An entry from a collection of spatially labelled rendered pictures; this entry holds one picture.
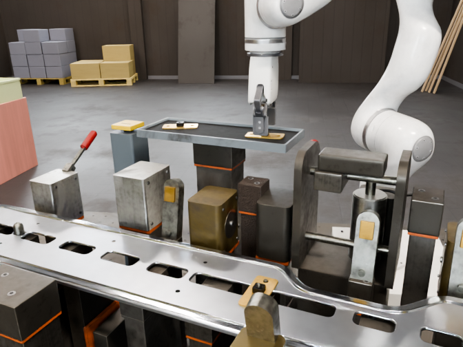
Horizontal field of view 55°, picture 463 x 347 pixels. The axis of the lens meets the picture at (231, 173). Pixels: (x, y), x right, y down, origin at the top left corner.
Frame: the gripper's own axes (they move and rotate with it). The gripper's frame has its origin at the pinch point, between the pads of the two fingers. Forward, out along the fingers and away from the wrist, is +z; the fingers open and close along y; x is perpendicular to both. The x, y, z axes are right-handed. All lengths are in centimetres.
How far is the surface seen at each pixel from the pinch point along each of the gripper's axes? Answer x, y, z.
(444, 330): 33, 38, 18
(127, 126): -35.3, -2.9, 2.5
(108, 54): -515, -810, 57
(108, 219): -67, -39, 49
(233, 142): -5.6, 6.1, 2.6
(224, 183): -9.1, 2.2, 13.6
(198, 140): -14.0, 4.7, 2.8
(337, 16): -24, -875, -13
